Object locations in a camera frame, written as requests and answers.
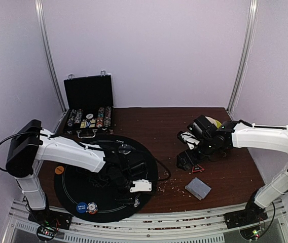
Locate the black white poker chip stack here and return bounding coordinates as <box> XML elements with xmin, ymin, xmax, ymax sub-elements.
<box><xmin>133</xmin><ymin>198</ymin><xmax>140</xmax><ymax>208</ymax></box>

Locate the grey ridged card holder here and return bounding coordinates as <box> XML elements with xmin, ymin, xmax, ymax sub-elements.
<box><xmin>185</xmin><ymin>178</ymin><xmax>211</xmax><ymax>200</ymax></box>

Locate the red poker chip stack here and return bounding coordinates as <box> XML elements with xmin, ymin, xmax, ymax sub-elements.
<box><xmin>87</xmin><ymin>202</ymin><xmax>98</xmax><ymax>214</ymax></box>

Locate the blue small blind button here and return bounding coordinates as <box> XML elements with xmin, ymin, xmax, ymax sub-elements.
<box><xmin>76</xmin><ymin>202</ymin><xmax>88</xmax><ymax>214</ymax></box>

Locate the orange big blind button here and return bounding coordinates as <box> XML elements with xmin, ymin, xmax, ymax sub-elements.
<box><xmin>54</xmin><ymin>166</ymin><xmax>64</xmax><ymax>175</ymax></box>

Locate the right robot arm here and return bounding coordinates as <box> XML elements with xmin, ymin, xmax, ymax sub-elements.
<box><xmin>176</xmin><ymin>115</ymin><xmax>288</xmax><ymax>224</ymax></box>

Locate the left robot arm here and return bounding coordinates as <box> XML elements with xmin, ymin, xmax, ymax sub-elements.
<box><xmin>3</xmin><ymin>119</ymin><xmax>158</xmax><ymax>225</ymax></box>

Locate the black round poker mat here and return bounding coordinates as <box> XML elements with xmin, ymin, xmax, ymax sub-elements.
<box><xmin>54</xmin><ymin>135</ymin><xmax>158</xmax><ymax>223</ymax></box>

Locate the white floral ceramic mug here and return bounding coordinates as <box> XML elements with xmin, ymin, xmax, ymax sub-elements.
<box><xmin>206</xmin><ymin>116</ymin><xmax>217</xmax><ymax>126</ymax></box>

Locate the red triangle all-in marker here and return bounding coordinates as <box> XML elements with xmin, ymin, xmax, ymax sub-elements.
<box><xmin>191</xmin><ymin>165</ymin><xmax>204</xmax><ymax>174</ymax></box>

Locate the lime green small bowl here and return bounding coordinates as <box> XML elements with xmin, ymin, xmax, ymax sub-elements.
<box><xmin>215</xmin><ymin>120</ymin><xmax>222</xmax><ymax>128</ymax></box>

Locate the black poker chip case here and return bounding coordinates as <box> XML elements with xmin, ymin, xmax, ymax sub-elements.
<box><xmin>63</xmin><ymin>72</ymin><xmax>114</xmax><ymax>138</ymax></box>

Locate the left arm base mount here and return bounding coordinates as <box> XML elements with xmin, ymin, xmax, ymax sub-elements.
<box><xmin>28</xmin><ymin>209</ymin><xmax>73</xmax><ymax>230</ymax></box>

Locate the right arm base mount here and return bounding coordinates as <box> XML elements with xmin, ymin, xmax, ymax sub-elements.
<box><xmin>224</xmin><ymin>210</ymin><xmax>268</xmax><ymax>229</ymax></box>

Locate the right aluminium frame post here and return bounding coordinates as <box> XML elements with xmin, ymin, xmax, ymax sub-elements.
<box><xmin>227</xmin><ymin>0</ymin><xmax>259</xmax><ymax>117</ymax></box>

